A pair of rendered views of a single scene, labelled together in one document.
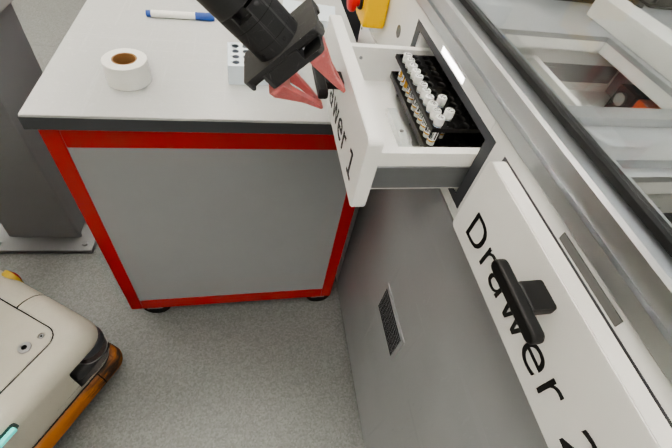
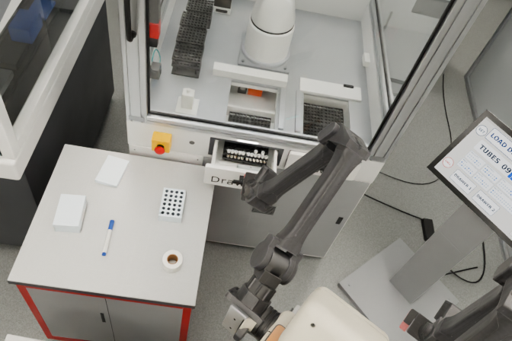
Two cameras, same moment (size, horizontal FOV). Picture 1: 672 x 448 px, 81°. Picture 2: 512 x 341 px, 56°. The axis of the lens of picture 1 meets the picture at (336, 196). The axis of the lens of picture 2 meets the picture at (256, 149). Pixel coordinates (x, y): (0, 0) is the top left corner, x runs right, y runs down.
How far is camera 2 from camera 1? 1.61 m
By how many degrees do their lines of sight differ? 49
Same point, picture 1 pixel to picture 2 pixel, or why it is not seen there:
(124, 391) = not seen: outside the picture
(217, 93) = (187, 228)
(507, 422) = not seen: hidden behind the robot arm
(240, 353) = (216, 303)
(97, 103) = (190, 275)
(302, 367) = (231, 272)
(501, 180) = (297, 155)
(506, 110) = (283, 143)
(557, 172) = (307, 145)
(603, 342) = not seen: hidden behind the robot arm
